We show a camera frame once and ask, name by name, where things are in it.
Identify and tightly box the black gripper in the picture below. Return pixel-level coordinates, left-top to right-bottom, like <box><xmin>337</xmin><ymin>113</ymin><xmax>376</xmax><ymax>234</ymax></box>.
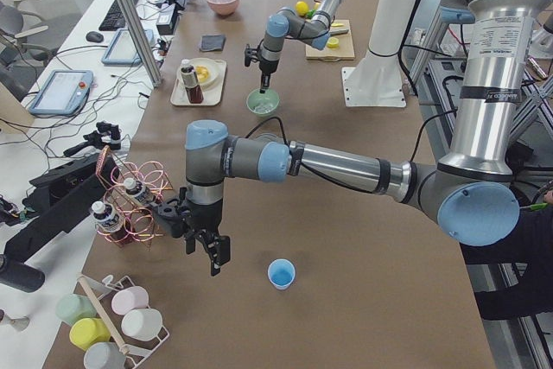
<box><xmin>156</xmin><ymin>187</ymin><xmax>231</xmax><ymax>277</ymax></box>
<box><xmin>244</xmin><ymin>42</ymin><xmax>279</xmax><ymax>93</ymax></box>

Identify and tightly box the mint green bowl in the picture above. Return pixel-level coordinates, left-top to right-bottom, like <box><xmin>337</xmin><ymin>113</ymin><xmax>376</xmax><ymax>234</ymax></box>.
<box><xmin>246</xmin><ymin>88</ymin><xmax>280</xmax><ymax>118</ymax></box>

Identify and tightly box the light blue cup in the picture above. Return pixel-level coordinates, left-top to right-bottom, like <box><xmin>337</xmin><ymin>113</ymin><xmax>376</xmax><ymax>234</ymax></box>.
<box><xmin>267</xmin><ymin>258</ymin><xmax>296</xmax><ymax>290</ymax></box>

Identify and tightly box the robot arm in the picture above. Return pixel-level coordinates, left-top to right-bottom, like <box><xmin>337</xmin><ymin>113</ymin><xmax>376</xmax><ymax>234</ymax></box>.
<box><xmin>154</xmin><ymin>0</ymin><xmax>552</xmax><ymax>274</ymax></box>
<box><xmin>245</xmin><ymin>0</ymin><xmax>343</xmax><ymax>92</ymax></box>

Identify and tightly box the cream serving tray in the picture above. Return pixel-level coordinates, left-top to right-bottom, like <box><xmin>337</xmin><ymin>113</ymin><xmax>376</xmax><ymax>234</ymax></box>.
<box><xmin>170</xmin><ymin>60</ymin><xmax>226</xmax><ymax>106</ymax></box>

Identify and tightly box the white plate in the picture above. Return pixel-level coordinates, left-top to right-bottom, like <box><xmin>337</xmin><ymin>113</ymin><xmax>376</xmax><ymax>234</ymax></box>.
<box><xmin>176</xmin><ymin>58</ymin><xmax>220</xmax><ymax>87</ymax></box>

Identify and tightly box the grey folded cloth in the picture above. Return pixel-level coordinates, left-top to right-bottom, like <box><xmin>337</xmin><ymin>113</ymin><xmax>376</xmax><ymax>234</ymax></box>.
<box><xmin>199</xmin><ymin>34</ymin><xmax>226</xmax><ymax>52</ymax></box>

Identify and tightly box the tea bottle on tray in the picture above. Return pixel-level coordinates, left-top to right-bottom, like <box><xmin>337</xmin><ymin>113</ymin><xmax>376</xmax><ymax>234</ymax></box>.
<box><xmin>180</xmin><ymin>59</ymin><xmax>204</xmax><ymax>105</ymax></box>

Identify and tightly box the half lemon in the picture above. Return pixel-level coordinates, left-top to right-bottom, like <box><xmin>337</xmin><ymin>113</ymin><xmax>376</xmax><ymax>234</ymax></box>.
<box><xmin>327</xmin><ymin>36</ymin><xmax>340</xmax><ymax>48</ymax></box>

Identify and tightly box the yellow lemon near board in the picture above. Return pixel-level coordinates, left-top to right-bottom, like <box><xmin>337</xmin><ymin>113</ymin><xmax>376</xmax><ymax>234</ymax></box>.
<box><xmin>295</xmin><ymin>1</ymin><xmax>309</xmax><ymax>16</ymax></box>

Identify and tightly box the bamboo cutting board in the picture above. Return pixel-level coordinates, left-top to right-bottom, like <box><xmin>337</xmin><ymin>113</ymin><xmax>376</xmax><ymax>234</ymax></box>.
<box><xmin>305</xmin><ymin>19</ymin><xmax>355</xmax><ymax>60</ymax></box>

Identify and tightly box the steel muddler black tip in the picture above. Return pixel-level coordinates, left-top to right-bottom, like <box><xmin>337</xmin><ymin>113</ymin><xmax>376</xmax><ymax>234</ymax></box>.
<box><xmin>329</xmin><ymin>28</ymin><xmax>350</xmax><ymax>36</ymax></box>

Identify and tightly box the bottle in copper rack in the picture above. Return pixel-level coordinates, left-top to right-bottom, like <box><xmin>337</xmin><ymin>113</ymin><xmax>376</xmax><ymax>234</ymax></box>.
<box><xmin>123</xmin><ymin>177</ymin><xmax>163</xmax><ymax>216</ymax></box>

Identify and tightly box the pink cup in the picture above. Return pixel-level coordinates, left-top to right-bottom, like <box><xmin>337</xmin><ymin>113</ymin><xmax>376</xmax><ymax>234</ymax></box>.
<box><xmin>111</xmin><ymin>286</ymin><xmax>149</xmax><ymax>315</ymax></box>

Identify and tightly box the white cup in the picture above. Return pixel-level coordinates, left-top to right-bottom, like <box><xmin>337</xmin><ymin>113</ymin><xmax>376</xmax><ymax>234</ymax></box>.
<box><xmin>121</xmin><ymin>309</ymin><xmax>162</xmax><ymax>341</ymax></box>

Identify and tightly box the teach pendant far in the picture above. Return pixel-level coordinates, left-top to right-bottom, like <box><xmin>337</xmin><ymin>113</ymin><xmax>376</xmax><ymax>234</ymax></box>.
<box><xmin>101</xmin><ymin>29</ymin><xmax>142</xmax><ymax>67</ymax></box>

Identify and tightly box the teach pendant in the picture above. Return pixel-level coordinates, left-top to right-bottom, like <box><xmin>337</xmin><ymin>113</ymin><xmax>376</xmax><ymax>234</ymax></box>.
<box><xmin>101</xmin><ymin>29</ymin><xmax>142</xmax><ymax>67</ymax></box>
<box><xmin>29</xmin><ymin>70</ymin><xmax>94</xmax><ymax>117</ymax></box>

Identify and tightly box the mint green cup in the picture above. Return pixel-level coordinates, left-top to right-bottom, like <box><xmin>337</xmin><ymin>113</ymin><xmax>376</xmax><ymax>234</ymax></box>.
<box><xmin>55</xmin><ymin>294</ymin><xmax>97</xmax><ymax>327</ymax></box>

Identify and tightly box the grey cup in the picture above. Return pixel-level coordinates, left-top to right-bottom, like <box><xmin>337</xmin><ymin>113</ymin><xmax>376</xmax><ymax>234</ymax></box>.
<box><xmin>83</xmin><ymin>342</ymin><xmax>126</xmax><ymax>369</ymax></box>

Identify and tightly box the yellow cup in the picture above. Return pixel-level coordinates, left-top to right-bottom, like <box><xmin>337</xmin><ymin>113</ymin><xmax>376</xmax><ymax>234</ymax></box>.
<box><xmin>69</xmin><ymin>317</ymin><xmax>111</xmax><ymax>351</ymax></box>

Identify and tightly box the black keyboard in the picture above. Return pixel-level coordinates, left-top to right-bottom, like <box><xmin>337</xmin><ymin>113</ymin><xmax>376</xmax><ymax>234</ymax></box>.
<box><xmin>99</xmin><ymin>0</ymin><xmax>139</xmax><ymax>32</ymax></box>

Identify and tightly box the black computer mouse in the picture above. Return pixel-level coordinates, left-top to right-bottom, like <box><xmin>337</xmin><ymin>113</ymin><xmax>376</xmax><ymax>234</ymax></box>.
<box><xmin>86</xmin><ymin>31</ymin><xmax>104</xmax><ymax>43</ymax></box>

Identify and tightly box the teach pendant near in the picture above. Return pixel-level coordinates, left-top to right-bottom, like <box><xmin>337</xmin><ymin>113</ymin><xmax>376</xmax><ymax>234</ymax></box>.
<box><xmin>29</xmin><ymin>70</ymin><xmax>94</xmax><ymax>117</ymax></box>

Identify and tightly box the person in black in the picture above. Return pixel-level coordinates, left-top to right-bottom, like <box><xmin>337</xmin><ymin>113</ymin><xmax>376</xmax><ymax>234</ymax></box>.
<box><xmin>460</xmin><ymin>189</ymin><xmax>553</xmax><ymax>321</ymax></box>

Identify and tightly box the copper wire bottle rack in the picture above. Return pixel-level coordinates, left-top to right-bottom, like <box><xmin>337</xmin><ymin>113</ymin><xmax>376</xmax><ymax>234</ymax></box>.
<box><xmin>95</xmin><ymin>146</ymin><xmax>174</xmax><ymax>248</ymax></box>

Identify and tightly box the white wire cup rack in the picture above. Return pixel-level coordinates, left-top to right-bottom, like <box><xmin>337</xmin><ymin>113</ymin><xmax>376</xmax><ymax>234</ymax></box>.
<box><xmin>77</xmin><ymin>275</ymin><xmax>169</xmax><ymax>368</ymax></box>

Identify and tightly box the aluminium frame post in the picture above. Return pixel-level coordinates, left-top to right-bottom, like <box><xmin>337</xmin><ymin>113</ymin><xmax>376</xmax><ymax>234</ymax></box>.
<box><xmin>117</xmin><ymin>0</ymin><xmax>162</xmax><ymax>87</ymax></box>

